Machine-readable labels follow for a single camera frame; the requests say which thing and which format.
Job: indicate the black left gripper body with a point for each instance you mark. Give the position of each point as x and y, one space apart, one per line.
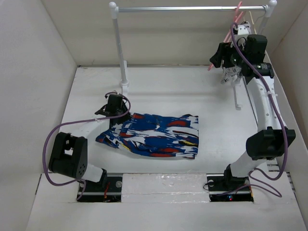
124 117

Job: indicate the blue white red patterned trousers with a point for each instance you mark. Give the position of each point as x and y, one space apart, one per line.
155 136

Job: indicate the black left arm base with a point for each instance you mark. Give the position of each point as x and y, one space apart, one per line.
108 191

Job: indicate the cream plastic hanger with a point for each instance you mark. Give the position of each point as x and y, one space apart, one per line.
251 20

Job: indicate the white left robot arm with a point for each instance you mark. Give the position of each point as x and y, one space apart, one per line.
69 155

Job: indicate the white foam front board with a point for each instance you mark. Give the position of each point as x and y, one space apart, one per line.
164 188

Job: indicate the black white printed garment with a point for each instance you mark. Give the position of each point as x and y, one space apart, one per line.
230 62

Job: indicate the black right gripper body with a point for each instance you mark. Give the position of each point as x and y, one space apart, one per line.
236 56

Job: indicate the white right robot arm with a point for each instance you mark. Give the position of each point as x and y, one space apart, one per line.
287 135

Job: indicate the white metal clothes rack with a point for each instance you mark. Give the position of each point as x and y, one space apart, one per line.
238 10

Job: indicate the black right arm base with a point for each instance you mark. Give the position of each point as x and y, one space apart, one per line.
224 187

